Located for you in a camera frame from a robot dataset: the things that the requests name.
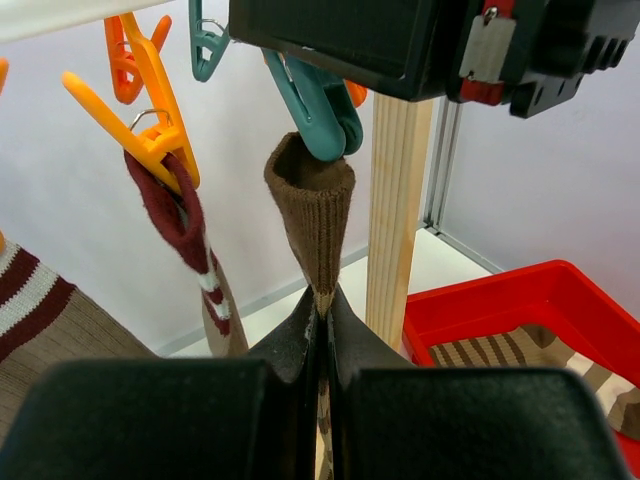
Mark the red plastic tray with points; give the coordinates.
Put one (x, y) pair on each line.
(553, 294)

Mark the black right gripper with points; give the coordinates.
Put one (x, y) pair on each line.
(533, 55)

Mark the beige sock maroon striped cuff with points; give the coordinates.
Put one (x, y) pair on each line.
(180, 221)

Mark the brown striped sock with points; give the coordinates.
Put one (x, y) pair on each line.
(314, 199)
(533, 345)

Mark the teal clothespin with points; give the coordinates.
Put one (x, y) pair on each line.
(319, 104)

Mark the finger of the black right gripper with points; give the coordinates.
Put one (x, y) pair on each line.
(402, 49)

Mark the wooden clothes rack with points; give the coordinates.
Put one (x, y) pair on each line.
(401, 135)

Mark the white clip hanger frame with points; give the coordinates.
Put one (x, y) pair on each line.
(22, 19)

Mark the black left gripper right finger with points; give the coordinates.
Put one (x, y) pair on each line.
(393, 420)

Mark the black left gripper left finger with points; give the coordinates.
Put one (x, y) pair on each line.
(248, 417)

